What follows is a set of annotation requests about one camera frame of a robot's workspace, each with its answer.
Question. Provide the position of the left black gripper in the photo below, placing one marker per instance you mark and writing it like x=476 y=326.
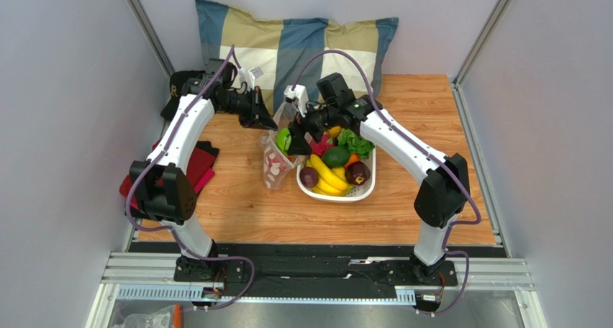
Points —
x=258 y=115

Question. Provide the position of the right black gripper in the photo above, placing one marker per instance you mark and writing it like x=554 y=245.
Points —
x=301 y=128

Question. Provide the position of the small green watermelon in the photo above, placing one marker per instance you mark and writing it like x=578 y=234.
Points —
x=283 y=140

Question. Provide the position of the red apple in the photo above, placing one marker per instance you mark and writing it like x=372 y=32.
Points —
x=277 y=165

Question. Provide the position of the green leafy lettuce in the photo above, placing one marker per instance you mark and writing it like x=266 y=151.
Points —
x=355 y=143

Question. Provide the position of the clear dotted zip bag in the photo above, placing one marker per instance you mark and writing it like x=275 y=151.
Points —
x=282 y=117

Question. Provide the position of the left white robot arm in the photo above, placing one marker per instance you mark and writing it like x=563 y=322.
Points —
x=160 y=187

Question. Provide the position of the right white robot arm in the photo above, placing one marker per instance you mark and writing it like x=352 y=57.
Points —
x=444 y=187

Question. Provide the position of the pink dragon fruit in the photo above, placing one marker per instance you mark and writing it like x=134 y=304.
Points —
x=319 y=148

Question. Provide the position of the small orange fruit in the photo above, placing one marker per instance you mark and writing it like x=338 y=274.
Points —
x=334 y=132

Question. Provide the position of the green avocado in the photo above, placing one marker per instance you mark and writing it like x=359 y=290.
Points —
x=335 y=157

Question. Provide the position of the dark purple plum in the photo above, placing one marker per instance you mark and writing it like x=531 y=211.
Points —
x=308 y=177

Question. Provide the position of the yellow banana bunch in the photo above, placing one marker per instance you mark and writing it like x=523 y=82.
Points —
x=329 y=183

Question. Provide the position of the dark red mangosteen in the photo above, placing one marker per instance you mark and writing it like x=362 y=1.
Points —
x=357 y=173

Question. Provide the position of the checked blue beige pillow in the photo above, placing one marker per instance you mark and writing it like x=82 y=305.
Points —
x=299 y=51

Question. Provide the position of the red folded cloth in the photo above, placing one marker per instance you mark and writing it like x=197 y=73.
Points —
x=200 y=167

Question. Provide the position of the black baseball cap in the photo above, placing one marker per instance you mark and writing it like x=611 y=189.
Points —
x=176 y=82

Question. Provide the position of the white plastic fruit basket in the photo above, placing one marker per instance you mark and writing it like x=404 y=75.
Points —
x=357 y=193

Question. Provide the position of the crumpled plastic packet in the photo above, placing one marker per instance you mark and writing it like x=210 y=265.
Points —
x=167 y=317

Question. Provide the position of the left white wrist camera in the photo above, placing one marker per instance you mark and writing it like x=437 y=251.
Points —
x=248 y=77

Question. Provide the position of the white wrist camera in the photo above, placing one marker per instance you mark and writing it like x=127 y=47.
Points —
x=248 y=77
x=298 y=96

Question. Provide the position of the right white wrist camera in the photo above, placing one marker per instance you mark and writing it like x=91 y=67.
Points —
x=298 y=96

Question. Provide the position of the black mounting base plate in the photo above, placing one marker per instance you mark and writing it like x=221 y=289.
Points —
x=306 y=271

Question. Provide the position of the aluminium rail frame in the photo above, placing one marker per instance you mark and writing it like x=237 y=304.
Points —
x=496 y=290

